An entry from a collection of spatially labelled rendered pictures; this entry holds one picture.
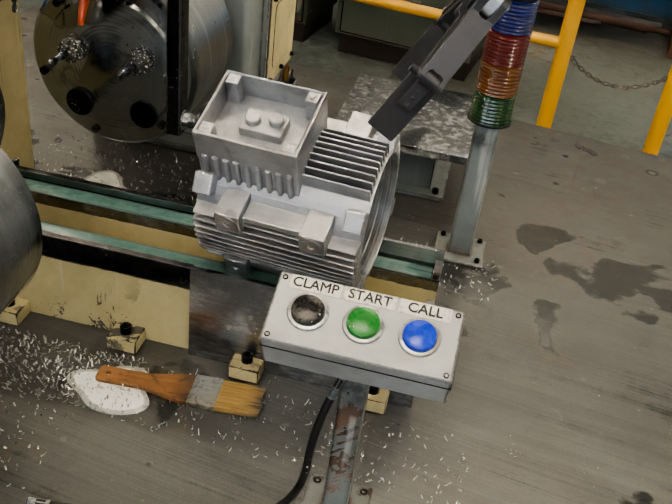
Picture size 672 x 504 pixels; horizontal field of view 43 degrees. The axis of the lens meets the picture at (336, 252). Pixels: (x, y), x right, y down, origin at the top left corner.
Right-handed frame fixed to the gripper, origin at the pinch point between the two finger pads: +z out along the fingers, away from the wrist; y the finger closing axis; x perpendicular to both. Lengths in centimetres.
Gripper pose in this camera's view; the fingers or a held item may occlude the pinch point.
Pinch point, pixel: (398, 96)
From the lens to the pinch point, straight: 87.4
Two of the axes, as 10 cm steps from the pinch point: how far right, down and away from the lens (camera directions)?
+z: -5.8, 6.1, 5.4
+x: 7.8, 6.0, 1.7
